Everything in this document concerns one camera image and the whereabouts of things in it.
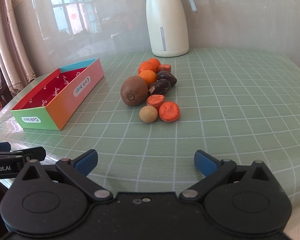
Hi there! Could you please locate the cream thermos jug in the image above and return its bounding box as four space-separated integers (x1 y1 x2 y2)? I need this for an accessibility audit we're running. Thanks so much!
146 0 198 57

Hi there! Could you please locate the beige lace curtain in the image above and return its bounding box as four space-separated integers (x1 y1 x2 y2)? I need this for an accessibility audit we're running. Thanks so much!
0 0 36 96

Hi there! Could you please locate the small carrot piece back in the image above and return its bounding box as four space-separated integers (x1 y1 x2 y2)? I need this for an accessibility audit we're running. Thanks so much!
158 64 172 73

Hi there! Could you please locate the orange tangerine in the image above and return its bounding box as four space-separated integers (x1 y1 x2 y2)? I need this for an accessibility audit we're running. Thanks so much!
148 58 161 67
138 61 157 74
139 70 157 86

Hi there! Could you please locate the tan longan fruit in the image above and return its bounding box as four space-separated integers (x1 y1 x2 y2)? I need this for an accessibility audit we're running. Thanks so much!
139 106 158 123

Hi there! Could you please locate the carrot slice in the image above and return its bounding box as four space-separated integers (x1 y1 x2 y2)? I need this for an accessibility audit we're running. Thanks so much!
159 101 180 122
146 94 165 111

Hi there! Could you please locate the brown kiwi fruit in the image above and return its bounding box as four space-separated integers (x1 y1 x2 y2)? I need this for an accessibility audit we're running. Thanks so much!
120 76 148 106

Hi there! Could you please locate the colourful cardboard box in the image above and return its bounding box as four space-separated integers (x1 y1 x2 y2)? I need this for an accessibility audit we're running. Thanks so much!
11 58 104 131

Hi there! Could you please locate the dark chestnut front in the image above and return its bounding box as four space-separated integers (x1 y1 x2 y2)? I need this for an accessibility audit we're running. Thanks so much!
148 79 171 95

